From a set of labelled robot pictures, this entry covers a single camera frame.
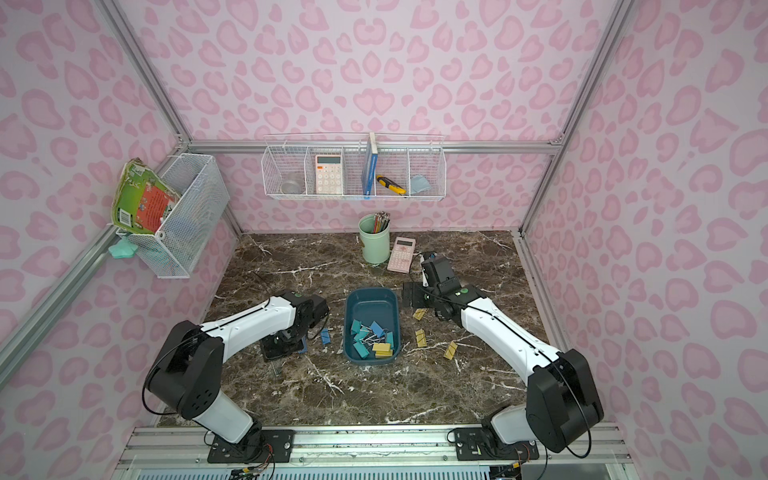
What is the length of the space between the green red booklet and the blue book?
53 cm

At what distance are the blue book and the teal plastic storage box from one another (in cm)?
32

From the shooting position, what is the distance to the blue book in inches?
33.7

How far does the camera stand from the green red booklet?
679 millimetres
